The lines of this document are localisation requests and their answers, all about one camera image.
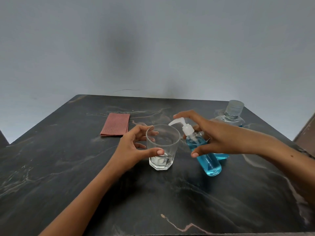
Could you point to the clear drinking glass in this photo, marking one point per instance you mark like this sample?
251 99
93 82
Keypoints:
162 149

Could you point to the person's left thumb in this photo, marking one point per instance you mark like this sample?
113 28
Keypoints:
152 152

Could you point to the blue liquid pump bottle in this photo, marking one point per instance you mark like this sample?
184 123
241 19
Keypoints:
209 163

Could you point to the folded red cloth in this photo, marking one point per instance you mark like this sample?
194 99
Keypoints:
115 124

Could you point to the person's right thumb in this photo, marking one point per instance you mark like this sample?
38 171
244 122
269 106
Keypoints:
201 149

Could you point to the clear bottle with clear cap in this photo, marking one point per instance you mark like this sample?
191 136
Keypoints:
233 113

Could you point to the person's right forearm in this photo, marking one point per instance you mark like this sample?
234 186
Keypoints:
283 159

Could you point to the dark chair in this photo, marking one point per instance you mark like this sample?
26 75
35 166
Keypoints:
3 141

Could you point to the person's right hand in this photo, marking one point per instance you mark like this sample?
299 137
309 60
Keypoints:
221 141

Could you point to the person's left middle finger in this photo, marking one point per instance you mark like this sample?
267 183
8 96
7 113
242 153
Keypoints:
146 139

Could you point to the person's left hand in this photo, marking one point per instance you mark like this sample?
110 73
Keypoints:
126 151

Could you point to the brown chair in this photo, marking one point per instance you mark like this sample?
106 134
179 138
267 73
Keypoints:
306 137

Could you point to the person's left forearm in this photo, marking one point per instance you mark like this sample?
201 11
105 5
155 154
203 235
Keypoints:
91 199

